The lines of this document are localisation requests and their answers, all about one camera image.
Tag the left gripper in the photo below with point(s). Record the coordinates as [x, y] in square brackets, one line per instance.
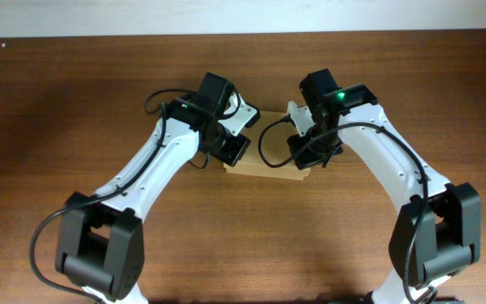
[234, 149]

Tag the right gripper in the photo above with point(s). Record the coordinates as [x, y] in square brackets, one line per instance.
[310, 154]

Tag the cardboard box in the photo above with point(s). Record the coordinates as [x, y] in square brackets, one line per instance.
[274, 148]

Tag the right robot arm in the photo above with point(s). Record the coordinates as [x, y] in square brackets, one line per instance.
[438, 229]

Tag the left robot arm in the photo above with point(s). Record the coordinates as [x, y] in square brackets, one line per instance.
[100, 246]

